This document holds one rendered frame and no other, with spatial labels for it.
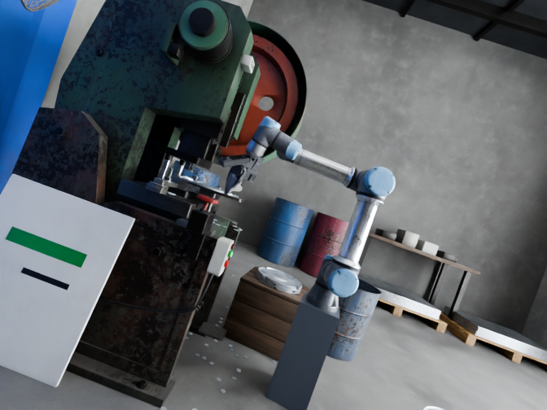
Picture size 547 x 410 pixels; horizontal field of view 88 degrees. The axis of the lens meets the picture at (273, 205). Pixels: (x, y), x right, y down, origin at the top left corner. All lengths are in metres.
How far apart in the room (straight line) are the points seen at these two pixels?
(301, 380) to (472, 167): 4.61
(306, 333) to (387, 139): 4.03
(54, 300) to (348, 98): 4.55
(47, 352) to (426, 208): 4.77
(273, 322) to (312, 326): 0.41
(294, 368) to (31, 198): 1.24
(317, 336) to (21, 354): 1.07
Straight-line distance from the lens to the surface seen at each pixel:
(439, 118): 5.36
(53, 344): 1.31
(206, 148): 1.31
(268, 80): 1.83
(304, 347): 1.38
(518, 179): 5.85
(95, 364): 1.38
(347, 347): 2.10
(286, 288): 1.70
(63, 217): 1.30
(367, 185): 1.16
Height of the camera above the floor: 0.83
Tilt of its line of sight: 1 degrees down
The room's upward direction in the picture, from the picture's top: 20 degrees clockwise
